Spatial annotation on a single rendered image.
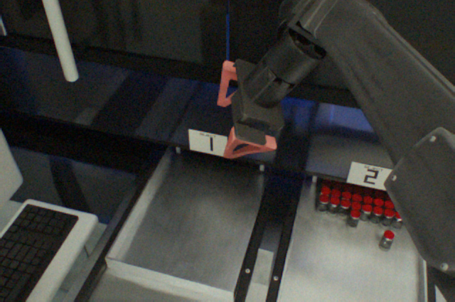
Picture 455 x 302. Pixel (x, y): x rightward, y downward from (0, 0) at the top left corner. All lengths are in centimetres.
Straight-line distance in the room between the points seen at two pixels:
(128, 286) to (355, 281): 44
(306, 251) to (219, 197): 23
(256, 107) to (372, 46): 25
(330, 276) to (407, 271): 15
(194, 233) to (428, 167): 81
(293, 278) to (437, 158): 75
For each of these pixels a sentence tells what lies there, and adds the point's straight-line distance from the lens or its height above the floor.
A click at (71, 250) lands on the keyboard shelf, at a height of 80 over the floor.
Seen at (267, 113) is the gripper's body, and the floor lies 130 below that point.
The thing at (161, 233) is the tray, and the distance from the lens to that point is 101.
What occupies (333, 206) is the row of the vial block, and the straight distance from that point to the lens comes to 102.
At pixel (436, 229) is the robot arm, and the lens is 21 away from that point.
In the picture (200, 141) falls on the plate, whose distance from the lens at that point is 98.
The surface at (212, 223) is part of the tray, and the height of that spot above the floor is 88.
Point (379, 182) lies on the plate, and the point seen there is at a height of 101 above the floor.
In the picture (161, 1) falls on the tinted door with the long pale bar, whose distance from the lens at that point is 83.
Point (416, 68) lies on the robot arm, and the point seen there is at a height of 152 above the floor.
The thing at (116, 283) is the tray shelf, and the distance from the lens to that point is 96.
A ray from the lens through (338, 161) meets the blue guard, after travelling 94.
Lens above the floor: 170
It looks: 42 degrees down
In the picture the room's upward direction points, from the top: straight up
